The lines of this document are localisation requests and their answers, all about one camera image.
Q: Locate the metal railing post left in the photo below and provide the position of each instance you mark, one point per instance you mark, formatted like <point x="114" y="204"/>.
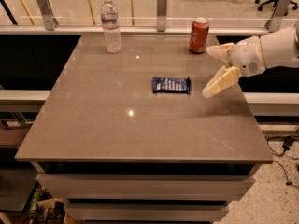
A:
<point x="49" y="20"/>

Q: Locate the metal railing post middle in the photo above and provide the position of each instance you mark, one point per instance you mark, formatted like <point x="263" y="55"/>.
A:
<point x="161" y="15"/>

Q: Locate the blue rxbar blueberry wrapper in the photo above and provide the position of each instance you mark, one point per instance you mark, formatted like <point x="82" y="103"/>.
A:
<point x="171" y="85"/>

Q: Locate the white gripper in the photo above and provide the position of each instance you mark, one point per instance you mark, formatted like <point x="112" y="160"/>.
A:
<point x="247" y="58"/>

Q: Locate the grey drawer cabinet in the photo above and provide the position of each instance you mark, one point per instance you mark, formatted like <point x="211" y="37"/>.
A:
<point x="147" y="198"/>

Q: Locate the red soda can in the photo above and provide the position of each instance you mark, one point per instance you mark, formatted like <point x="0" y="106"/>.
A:
<point x="199" y="32"/>

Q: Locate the metal railing post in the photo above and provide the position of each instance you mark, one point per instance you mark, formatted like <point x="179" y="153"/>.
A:
<point x="161" y="15"/>
<point x="49" y="20"/>
<point x="276" y="18"/>

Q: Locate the clear plastic water bottle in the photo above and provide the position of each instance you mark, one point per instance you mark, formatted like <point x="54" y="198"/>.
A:
<point x="111" y="27"/>

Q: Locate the cardboard boxes on floor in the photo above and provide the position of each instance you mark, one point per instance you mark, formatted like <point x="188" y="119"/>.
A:
<point x="40" y="209"/>

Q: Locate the metal railing post right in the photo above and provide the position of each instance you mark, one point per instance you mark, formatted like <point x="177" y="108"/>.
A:
<point x="276" y="18"/>

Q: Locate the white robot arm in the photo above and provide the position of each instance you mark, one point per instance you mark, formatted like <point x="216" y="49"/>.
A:
<point x="280" y="48"/>

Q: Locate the black power adapter with cable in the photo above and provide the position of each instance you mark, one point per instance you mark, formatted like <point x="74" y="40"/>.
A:
<point x="286" y="145"/>

